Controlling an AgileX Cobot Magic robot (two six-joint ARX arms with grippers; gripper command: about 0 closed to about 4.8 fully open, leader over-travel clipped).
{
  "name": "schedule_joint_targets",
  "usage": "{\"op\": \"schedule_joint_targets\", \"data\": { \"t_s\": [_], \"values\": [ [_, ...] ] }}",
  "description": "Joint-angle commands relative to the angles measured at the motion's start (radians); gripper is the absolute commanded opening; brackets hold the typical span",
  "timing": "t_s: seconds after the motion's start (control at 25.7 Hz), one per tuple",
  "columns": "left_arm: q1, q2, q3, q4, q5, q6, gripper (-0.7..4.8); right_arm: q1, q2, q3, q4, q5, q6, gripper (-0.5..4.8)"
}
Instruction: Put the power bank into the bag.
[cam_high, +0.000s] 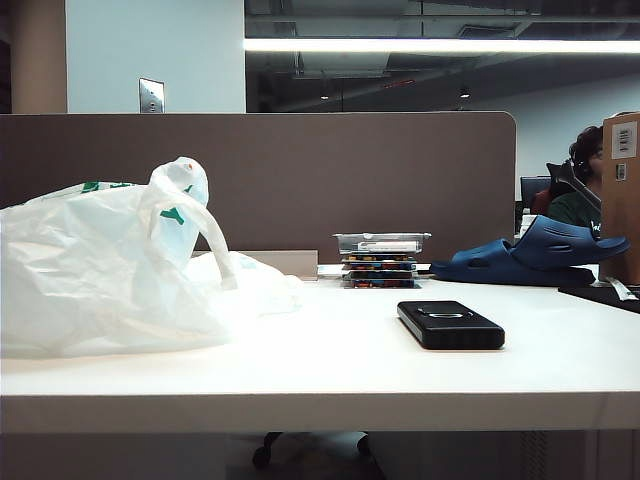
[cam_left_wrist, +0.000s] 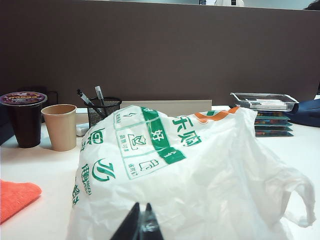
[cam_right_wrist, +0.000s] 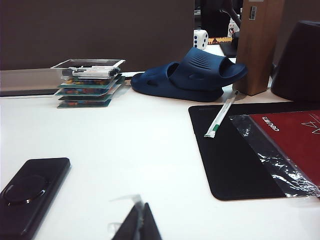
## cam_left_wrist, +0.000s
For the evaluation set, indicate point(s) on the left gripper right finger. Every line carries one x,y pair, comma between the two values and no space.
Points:
155,230

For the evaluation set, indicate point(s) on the orange cloth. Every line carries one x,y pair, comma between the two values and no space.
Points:
15,197

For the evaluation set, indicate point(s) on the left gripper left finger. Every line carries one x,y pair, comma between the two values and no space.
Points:
131,225

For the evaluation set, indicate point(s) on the small white case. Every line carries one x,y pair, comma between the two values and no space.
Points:
80,130

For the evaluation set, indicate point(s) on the beige paper cup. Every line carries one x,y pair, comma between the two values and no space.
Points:
62,130

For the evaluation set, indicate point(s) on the blue rubber slipper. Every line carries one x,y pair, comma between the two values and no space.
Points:
308,116

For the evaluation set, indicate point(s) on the clear plastic box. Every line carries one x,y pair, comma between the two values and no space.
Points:
265,101

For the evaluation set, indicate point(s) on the black pen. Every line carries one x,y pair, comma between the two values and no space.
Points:
85,97

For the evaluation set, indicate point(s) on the black mesh pen holder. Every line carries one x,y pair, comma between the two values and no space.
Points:
96,117

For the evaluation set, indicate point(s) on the clear barrel pen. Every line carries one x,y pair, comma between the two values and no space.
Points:
99,95

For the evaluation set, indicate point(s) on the dark cup with foil lid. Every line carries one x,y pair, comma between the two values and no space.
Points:
25,125

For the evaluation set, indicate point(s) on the white printed plastic shopping bag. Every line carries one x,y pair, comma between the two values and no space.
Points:
190,175

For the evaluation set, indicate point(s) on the brown desk partition panel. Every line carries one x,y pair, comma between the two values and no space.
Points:
160,50

